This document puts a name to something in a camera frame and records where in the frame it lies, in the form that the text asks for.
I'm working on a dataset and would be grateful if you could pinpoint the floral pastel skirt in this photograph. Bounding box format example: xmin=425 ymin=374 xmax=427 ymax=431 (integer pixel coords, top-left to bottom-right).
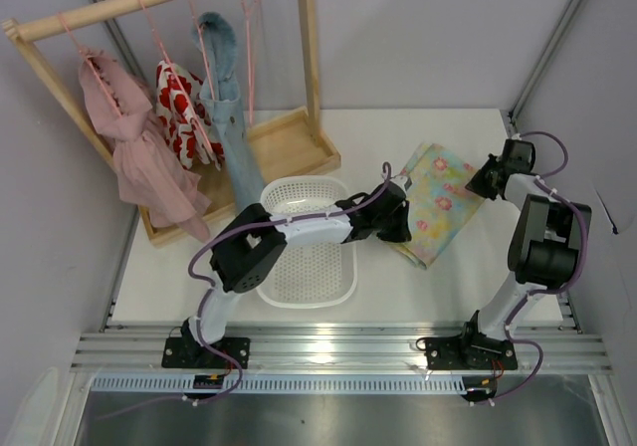
xmin=394 ymin=143 xmax=484 ymax=269

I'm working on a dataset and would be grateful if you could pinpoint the pink wire hanger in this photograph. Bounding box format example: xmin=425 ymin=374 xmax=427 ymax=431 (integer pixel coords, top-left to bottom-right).
xmin=240 ymin=0 xmax=261 ymax=125

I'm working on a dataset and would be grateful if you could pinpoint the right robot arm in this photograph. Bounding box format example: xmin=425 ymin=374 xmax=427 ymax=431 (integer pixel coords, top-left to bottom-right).
xmin=459 ymin=139 xmax=592 ymax=369

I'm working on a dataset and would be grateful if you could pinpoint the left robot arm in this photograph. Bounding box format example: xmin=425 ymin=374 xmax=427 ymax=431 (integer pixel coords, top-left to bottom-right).
xmin=180 ymin=175 xmax=411 ymax=366

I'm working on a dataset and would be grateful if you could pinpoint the pink hanger under denim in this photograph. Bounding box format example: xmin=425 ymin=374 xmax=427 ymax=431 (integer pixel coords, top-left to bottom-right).
xmin=187 ymin=0 xmax=219 ymax=102

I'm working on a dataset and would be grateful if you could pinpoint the pink hanger under floral garment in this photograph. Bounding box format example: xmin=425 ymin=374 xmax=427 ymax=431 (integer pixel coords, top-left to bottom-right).
xmin=131 ymin=0 xmax=220 ymax=168

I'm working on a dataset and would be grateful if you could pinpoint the pink hanger under dress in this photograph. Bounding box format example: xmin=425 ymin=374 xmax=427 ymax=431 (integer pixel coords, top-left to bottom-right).
xmin=56 ymin=12 xmax=123 ymax=118

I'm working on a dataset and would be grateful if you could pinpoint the white perforated plastic basket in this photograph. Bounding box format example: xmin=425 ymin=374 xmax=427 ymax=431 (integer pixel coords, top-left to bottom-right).
xmin=257 ymin=175 xmax=357 ymax=310

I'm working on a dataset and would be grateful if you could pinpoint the wooden clothes rack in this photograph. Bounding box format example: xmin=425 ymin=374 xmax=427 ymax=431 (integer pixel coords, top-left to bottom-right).
xmin=2 ymin=0 xmax=341 ymax=246

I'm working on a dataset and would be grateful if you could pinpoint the red white floral garment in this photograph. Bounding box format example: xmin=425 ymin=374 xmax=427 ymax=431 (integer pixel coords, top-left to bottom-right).
xmin=154 ymin=60 xmax=229 ymax=171

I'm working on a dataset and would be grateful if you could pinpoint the pink pleated dress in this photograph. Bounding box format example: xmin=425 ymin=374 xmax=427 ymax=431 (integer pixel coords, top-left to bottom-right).
xmin=79 ymin=50 xmax=210 ymax=242

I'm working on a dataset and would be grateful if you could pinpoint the light blue denim garment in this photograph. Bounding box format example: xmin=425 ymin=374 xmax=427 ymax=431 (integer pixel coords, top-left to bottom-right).
xmin=191 ymin=13 xmax=265 ymax=211

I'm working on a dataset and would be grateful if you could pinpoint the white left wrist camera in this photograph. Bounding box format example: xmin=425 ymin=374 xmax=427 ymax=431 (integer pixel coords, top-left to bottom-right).
xmin=390 ymin=175 xmax=412 ymax=192

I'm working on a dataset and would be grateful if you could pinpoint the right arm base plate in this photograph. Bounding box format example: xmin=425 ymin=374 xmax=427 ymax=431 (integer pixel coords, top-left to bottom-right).
xmin=415 ymin=335 xmax=519 ymax=370

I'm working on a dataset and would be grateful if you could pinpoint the white slotted cable duct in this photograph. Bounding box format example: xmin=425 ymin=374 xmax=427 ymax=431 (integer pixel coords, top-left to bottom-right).
xmin=91 ymin=373 xmax=467 ymax=395

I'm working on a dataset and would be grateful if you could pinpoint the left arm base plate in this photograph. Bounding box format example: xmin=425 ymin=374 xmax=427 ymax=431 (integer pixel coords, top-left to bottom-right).
xmin=161 ymin=336 xmax=251 ymax=369

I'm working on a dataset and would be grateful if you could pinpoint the aluminium rail frame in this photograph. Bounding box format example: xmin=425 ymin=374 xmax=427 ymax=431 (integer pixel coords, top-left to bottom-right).
xmin=71 ymin=324 xmax=612 ymax=374

